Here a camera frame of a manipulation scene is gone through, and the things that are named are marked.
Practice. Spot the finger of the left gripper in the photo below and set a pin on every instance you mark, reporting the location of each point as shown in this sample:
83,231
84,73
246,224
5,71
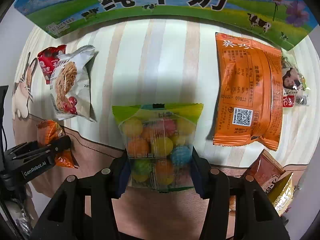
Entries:
31,150

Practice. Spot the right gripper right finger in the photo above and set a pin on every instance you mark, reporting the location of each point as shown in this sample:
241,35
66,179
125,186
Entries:
255,216

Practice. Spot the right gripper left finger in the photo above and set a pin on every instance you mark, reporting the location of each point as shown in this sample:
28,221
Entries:
82,208

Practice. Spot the yellow panda snack packet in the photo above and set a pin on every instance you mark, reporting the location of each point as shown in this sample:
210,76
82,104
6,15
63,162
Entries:
281,195

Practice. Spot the brown cookie packet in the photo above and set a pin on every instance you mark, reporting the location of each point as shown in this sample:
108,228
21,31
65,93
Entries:
265,170

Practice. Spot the cranberry oat cookie packet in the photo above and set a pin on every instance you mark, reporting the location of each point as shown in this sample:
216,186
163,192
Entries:
70,85

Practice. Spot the small red snack packet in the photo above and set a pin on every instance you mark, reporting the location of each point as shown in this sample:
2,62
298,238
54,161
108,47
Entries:
48,59

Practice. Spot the colourful candy balls packet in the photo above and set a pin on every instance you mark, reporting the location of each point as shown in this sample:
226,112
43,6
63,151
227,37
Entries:
159,142

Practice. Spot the small clear snack packet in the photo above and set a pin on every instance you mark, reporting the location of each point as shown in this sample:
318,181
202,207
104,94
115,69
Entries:
295,90

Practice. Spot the milk carton cardboard box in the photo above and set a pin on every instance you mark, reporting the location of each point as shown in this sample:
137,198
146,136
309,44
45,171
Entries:
283,22

